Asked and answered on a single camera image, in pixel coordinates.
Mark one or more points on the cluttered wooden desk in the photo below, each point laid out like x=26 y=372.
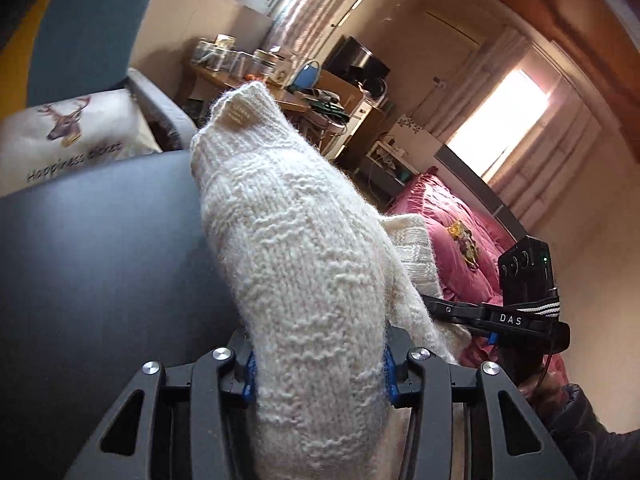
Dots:
x=363 y=127

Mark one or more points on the pink bed quilt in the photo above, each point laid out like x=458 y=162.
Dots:
x=473 y=252

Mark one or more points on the white deer print pillow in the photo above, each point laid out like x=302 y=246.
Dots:
x=46 y=141

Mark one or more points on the black leather ottoman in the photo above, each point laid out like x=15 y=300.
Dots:
x=101 y=271

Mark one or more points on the grey armchair armrest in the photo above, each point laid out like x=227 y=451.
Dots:
x=171 y=127

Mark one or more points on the person's right hand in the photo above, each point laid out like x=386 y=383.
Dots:
x=545 y=393

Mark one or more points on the blue basket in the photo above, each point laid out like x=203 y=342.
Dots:
x=307 y=76

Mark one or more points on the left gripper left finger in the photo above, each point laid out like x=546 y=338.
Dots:
x=181 y=422

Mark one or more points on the cream knitted sweater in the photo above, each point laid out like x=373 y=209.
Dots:
x=317 y=274

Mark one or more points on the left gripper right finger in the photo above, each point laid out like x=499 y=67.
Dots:
x=503 y=437

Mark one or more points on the black monitor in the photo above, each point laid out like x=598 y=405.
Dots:
x=353 y=62

